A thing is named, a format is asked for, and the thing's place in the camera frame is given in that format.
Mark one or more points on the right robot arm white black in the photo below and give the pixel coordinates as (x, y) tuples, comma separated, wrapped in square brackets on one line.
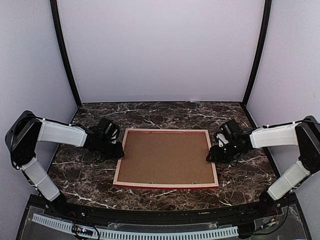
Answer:
[(297, 139)]

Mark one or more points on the black front rail base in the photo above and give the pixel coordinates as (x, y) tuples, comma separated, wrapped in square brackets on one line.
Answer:
[(283, 220)]

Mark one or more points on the white slotted cable duct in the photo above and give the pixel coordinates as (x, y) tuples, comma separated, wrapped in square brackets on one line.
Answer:
[(122, 232)]

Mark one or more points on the brown cardboard backing board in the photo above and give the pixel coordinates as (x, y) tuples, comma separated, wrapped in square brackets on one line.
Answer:
[(165, 157)]

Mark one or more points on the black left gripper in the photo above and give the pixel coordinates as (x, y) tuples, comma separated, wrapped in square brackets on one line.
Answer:
[(119, 152)]

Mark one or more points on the red wooden picture frame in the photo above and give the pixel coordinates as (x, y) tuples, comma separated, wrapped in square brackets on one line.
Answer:
[(165, 186)]

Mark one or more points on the black enclosure frame post left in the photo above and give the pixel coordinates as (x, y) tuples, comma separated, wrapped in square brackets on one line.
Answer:
[(63, 51)]

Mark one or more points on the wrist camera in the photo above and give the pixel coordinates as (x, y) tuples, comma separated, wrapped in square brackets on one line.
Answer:
[(231, 130), (107, 129)]

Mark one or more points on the black enclosure frame post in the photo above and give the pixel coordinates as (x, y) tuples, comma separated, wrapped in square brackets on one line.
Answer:
[(259, 51), (63, 51)]

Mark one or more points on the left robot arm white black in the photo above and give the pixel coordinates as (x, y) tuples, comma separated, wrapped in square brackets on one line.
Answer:
[(29, 130)]

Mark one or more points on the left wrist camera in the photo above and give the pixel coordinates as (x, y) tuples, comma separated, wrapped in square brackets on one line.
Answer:
[(107, 129)]

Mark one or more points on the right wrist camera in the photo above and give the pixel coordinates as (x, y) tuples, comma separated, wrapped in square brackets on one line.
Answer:
[(231, 130)]

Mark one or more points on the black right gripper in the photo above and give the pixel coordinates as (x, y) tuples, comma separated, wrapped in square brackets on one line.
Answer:
[(216, 156)]

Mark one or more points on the black enclosure frame post right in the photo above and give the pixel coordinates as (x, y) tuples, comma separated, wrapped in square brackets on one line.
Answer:
[(259, 51)]

